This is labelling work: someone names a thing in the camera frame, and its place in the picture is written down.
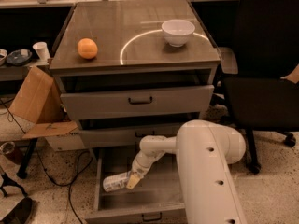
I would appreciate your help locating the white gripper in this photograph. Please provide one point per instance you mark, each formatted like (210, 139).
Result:
(140, 171)

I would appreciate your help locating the clear plastic water bottle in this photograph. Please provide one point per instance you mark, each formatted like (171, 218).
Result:
(116, 182)

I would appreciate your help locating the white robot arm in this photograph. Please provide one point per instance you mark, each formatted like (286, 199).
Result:
(203, 152)

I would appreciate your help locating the bottom grey drawer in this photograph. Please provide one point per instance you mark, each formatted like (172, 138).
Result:
(156, 199)

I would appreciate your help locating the grey drawer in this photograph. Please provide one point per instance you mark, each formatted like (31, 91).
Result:
(156, 199)
(136, 103)
(126, 136)

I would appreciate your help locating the middle grey drawer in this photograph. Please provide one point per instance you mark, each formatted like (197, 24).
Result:
(126, 136)

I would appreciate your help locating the top grey drawer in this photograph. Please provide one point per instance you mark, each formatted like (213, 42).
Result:
(136, 103)

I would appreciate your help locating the grey drawer cabinet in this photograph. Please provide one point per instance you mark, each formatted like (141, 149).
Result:
(133, 55)

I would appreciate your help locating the black table leg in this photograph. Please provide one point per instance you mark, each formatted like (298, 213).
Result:
(30, 147)

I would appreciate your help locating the black shoe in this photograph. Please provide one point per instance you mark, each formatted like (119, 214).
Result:
(20, 213)

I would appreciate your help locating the brown cardboard box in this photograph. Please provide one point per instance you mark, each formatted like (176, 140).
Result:
(38, 101)

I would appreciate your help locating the black stand leg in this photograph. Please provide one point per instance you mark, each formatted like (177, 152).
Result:
(8, 182)

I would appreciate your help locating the brown glass jar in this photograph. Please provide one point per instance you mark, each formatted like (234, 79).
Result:
(11, 152)

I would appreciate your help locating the orange fruit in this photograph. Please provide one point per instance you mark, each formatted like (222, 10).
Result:
(87, 48)

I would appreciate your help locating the black office chair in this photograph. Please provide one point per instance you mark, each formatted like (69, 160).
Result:
(260, 70)

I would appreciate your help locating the white ceramic bowl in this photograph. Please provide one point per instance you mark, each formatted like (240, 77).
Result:
(177, 32)

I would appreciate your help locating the white paper cup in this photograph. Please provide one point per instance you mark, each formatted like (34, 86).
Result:
(41, 50)

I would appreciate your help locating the dark blue dish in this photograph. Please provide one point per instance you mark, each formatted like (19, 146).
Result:
(19, 57)

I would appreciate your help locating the small bowl at left edge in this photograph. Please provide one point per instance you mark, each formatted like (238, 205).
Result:
(3, 55)

